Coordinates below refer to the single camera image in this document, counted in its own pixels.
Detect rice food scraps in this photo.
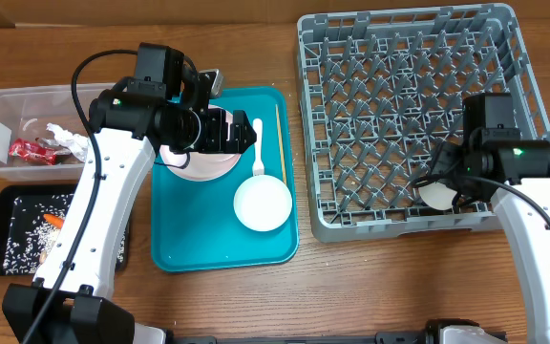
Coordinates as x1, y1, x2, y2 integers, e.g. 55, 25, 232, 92
2, 193, 128, 275

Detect black plastic tray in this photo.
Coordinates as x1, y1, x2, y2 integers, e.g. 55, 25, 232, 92
0, 183, 131, 277

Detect white tissue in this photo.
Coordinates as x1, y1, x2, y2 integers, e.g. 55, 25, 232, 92
46, 123, 89, 162

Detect orange carrot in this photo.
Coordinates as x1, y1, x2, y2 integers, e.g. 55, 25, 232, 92
43, 214, 64, 229

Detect small white cup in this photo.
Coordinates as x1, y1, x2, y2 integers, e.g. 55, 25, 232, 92
418, 183, 457, 211

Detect teal plastic serving tray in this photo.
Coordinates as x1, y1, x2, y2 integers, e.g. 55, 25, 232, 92
151, 86, 299, 272

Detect large white plate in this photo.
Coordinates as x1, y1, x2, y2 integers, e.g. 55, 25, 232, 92
159, 103, 243, 183

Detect red snack wrapper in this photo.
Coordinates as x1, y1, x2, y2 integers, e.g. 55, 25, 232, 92
8, 139, 71, 165

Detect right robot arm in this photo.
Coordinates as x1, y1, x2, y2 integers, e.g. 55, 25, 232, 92
412, 93, 550, 343

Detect clear plastic waste bin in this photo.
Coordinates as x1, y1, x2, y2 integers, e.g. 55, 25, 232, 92
0, 81, 118, 182

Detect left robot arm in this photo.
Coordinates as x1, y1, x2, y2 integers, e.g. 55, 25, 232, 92
2, 43, 257, 343

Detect wooden chopstick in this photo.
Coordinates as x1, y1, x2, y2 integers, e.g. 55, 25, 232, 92
275, 104, 287, 185

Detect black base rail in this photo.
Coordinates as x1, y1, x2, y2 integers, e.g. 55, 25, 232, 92
164, 318, 510, 344

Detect white plastic spoon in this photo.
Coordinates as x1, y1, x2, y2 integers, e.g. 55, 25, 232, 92
252, 118, 264, 176

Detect grey plastic dishwasher rack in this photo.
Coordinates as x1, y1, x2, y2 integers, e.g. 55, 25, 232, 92
297, 3, 550, 243

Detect white saucer plate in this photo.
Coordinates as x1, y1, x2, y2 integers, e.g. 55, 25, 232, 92
233, 175, 292, 232

